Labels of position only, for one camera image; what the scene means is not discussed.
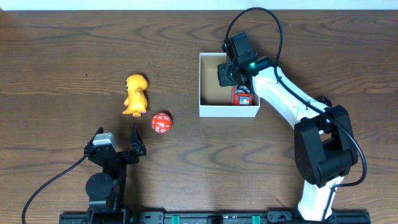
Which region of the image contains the red ball with white letters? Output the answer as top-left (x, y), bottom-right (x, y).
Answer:
top-left (151, 113), bottom-right (172, 134)

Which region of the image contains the white cardboard box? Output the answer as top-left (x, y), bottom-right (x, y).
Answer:
top-left (199, 53), bottom-right (260, 118)

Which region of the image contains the orange dinosaur toy figure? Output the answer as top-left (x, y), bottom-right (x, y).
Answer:
top-left (123, 74), bottom-right (148, 117)

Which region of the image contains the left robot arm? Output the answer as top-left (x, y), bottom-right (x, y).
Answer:
top-left (84, 124), bottom-right (146, 223)

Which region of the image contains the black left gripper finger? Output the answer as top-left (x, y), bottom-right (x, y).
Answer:
top-left (88, 127), bottom-right (103, 146)
top-left (129, 123), bottom-right (146, 156)

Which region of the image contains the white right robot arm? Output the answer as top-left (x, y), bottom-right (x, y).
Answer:
top-left (217, 56), bottom-right (363, 222)

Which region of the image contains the red toy robot car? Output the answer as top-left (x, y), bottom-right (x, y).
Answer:
top-left (231, 85), bottom-right (253, 106)

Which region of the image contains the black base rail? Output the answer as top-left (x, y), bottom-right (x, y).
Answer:
top-left (58, 207), bottom-right (371, 224)

